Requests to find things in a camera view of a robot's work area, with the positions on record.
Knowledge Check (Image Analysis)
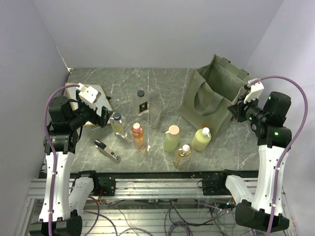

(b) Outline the aluminium rail frame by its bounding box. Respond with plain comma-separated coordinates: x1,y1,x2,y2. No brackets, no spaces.
24,172,291,236

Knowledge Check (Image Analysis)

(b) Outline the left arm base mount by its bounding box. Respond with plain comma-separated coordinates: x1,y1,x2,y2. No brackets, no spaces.
99,175,116,197

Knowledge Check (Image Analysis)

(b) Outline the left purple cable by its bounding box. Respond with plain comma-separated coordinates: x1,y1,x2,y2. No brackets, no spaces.
44,83,84,236

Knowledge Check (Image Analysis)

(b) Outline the yellow-framed whiteboard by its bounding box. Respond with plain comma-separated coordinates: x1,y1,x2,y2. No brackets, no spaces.
65,83,113,127

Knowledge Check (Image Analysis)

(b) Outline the green bottle beige cap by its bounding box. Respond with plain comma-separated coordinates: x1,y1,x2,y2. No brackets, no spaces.
163,125,180,152

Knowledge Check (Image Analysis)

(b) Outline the green canvas bag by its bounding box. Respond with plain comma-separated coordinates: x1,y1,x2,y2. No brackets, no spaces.
180,54,252,138

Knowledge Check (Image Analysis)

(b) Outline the tall clear square bottle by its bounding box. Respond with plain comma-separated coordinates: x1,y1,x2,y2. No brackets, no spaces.
135,90,149,117

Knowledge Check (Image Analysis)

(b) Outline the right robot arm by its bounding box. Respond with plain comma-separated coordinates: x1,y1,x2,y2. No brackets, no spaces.
217,91,292,232

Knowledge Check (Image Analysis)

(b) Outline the yellow-green pump bottle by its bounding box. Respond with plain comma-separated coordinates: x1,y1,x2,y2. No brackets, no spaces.
191,127,211,151

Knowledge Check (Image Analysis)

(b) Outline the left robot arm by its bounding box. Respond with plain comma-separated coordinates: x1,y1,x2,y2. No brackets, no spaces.
30,96,113,236

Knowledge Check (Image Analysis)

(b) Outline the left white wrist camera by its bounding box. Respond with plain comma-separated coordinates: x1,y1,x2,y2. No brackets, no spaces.
78,83,101,110

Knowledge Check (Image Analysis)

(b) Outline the orange bottle pink cap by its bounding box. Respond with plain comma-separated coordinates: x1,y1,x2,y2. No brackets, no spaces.
131,122,145,149

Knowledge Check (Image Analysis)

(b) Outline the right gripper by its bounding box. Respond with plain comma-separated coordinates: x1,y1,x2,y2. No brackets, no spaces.
228,92,268,125

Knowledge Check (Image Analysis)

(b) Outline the short clear yellow bottle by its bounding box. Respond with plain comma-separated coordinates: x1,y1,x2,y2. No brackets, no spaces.
110,112,128,138

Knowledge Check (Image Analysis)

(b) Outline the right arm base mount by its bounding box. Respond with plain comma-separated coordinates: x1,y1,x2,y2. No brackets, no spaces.
197,172,230,196

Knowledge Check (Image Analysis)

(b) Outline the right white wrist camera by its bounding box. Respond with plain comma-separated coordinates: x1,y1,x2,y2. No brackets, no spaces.
244,79,264,104

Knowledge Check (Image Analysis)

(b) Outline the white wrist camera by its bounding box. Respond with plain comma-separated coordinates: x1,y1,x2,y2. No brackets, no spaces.
78,83,101,110
244,79,264,104

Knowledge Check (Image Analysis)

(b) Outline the amber bottle white cap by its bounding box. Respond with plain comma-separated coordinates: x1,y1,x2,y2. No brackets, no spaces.
173,144,192,167

